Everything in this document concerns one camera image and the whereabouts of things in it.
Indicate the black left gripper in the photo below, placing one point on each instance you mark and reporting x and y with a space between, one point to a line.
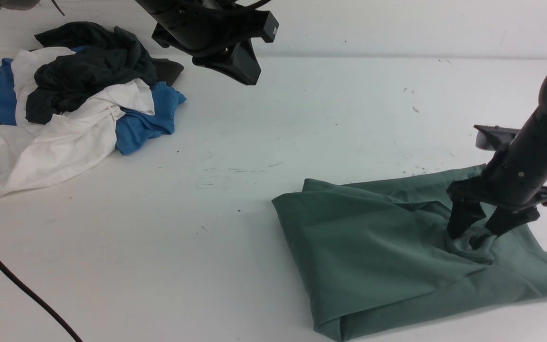
216 33

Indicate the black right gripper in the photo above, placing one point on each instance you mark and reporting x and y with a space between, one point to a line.
513 179

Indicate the green long-sleeve top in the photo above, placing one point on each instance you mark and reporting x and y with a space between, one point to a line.
376 256

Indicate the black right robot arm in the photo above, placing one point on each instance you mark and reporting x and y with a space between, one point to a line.
514 181

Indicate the dark green garment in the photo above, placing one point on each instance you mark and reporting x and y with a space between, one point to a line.
77 61

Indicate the blue garment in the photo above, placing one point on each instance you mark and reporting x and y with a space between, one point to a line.
120 117

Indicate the white garment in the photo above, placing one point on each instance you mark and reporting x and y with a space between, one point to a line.
16 175

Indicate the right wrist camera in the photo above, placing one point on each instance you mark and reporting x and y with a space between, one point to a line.
492 138

